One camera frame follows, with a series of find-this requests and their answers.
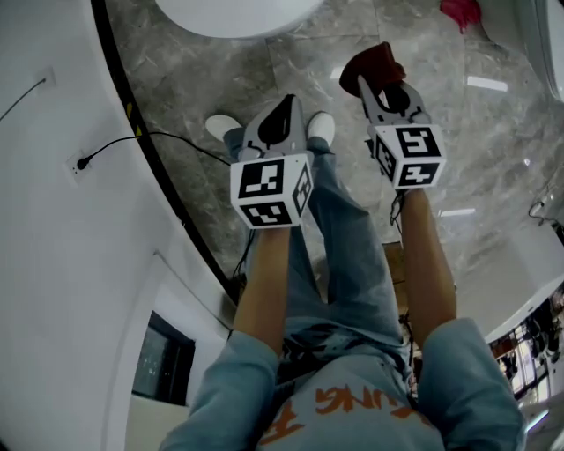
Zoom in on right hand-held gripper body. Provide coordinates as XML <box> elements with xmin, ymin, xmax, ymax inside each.
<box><xmin>367</xmin><ymin>111</ymin><xmax>448</xmax><ymax>191</ymax></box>

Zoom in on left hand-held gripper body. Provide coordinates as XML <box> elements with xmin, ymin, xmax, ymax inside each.
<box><xmin>229</xmin><ymin>138</ymin><xmax>315</xmax><ymax>231</ymax></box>

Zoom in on dark red cloth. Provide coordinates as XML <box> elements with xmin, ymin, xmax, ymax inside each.
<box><xmin>338</xmin><ymin>41</ymin><xmax>407</xmax><ymax>97</ymax></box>

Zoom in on person's left forearm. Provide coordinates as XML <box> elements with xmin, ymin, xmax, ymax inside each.
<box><xmin>232</xmin><ymin>225</ymin><xmax>294</xmax><ymax>356</ymax></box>

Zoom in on person's right forearm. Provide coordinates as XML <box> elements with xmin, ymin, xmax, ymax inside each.
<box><xmin>397</xmin><ymin>188</ymin><xmax>457</xmax><ymax>351</ymax></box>

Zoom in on person's white right shoe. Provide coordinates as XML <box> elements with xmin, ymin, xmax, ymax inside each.
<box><xmin>307</xmin><ymin>111</ymin><xmax>337</xmax><ymax>147</ymax></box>

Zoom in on person's white shoe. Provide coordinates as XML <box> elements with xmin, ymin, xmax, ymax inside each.
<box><xmin>307</xmin><ymin>111</ymin><xmax>337</xmax><ymax>147</ymax></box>
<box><xmin>204</xmin><ymin>115</ymin><xmax>244</xmax><ymax>143</ymax></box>

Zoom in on person's white left shoe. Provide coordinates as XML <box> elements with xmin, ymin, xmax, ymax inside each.
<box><xmin>204</xmin><ymin>115</ymin><xmax>244</xmax><ymax>143</ymax></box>

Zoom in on red plastic object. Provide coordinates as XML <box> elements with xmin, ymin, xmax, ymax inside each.
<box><xmin>439</xmin><ymin>0</ymin><xmax>482</xmax><ymax>35</ymax></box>

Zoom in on person's blue jeans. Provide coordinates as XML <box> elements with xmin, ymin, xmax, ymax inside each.
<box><xmin>222</xmin><ymin>127</ymin><xmax>409</xmax><ymax>380</ymax></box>

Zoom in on black baseboard strip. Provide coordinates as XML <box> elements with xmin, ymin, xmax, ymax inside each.
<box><xmin>89</xmin><ymin>0</ymin><xmax>240</xmax><ymax>306</ymax></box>

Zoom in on white bathroom fixture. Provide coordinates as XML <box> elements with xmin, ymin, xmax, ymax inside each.
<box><xmin>479</xmin><ymin>0</ymin><xmax>564</xmax><ymax>103</ymax></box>

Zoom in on person's light blue sweatshirt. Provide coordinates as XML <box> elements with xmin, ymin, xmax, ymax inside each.
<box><xmin>159</xmin><ymin>317</ymin><xmax>528</xmax><ymax>451</ymax></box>

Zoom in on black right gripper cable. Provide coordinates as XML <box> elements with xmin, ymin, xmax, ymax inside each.
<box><xmin>389</xmin><ymin>190</ymin><xmax>407</xmax><ymax>226</ymax></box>

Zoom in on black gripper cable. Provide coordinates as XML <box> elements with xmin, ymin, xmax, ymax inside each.
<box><xmin>233</xmin><ymin>227</ymin><xmax>257</xmax><ymax>285</ymax></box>
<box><xmin>389</xmin><ymin>190</ymin><xmax>407</xmax><ymax>226</ymax></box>

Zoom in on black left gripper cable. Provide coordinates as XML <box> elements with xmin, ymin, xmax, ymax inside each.
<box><xmin>233</xmin><ymin>227</ymin><xmax>257</xmax><ymax>285</ymax></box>

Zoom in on black power cable with plug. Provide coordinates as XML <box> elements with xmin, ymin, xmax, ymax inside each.
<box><xmin>76</xmin><ymin>130</ymin><xmax>234</xmax><ymax>172</ymax></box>

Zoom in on white wall socket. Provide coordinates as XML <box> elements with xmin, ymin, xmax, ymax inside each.
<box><xmin>65</xmin><ymin>149</ymin><xmax>96</xmax><ymax>187</ymax></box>

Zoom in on dark wall window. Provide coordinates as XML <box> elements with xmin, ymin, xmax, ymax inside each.
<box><xmin>131</xmin><ymin>309</ymin><xmax>197</xmax><ymax>407</ymax></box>

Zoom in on white wall plate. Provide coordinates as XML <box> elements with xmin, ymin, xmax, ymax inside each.
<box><xmin>36</xmin><ymin>65</ymin><xmax>59</xmax><ymax>90</ymax></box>

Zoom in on thin grey wall cable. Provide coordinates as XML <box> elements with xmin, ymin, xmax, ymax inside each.
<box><xmin>0</xmin><ymin>78</ymin><xmax>48</xmax><ymax>123</ymax></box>

